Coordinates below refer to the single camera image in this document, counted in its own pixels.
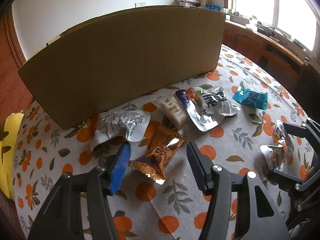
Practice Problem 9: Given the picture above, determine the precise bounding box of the silver orange snack pouch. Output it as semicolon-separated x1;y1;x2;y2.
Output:
260;120;294;172

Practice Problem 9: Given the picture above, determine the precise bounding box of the teal foil snack packet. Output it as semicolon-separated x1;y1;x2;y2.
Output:
233;87;268;110

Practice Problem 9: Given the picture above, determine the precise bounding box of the silver white pouch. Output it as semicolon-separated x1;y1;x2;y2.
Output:
91;110;151;150

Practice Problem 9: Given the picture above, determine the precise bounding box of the wooden cabinet under window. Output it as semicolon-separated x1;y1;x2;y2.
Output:
222;21;319;109

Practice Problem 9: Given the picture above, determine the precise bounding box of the orange-print white bedsheet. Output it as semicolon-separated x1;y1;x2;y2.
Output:
14;46;315;239

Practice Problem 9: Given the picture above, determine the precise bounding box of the yellow pillow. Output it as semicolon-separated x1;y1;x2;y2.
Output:
1;113;23;200

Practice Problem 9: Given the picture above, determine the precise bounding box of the silver blue snack pouch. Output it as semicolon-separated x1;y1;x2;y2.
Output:
175;86;240;132

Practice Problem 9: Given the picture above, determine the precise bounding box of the copper foil snack packet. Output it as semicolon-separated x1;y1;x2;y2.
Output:
129;125;186;185

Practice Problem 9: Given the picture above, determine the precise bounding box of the clutter on cabinet top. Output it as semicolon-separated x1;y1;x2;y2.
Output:
172;0;313;52

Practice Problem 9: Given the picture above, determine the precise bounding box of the cream snack bar packet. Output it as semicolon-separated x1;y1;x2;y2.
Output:
152;94;188;130

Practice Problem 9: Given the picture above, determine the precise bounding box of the brown cardboard box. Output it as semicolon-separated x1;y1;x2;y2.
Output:
18;6;225;129

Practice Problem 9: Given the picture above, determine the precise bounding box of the white wall switch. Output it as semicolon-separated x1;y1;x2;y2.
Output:
135;2;146;8

